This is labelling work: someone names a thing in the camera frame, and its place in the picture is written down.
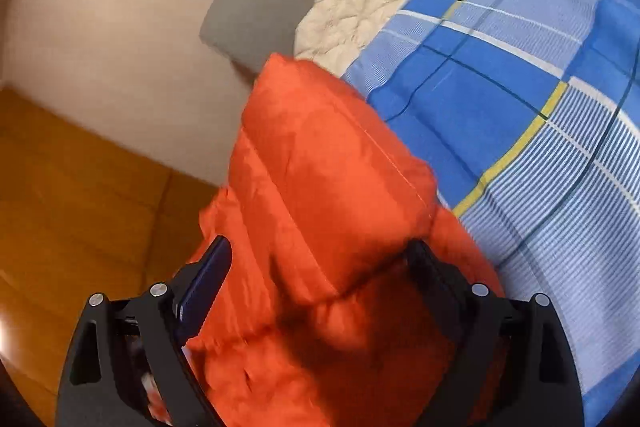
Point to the orange puffer jacket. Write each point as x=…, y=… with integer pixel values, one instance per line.
x=318, y=322

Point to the blue plaid bed sheet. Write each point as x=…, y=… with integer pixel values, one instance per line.
x=527, y=111

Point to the wooden wardrobe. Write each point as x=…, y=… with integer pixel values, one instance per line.
x=79, y=214

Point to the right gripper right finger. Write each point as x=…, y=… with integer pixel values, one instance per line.
x=512, y=365

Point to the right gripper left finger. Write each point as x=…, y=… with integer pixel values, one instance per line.
x=118, y=343

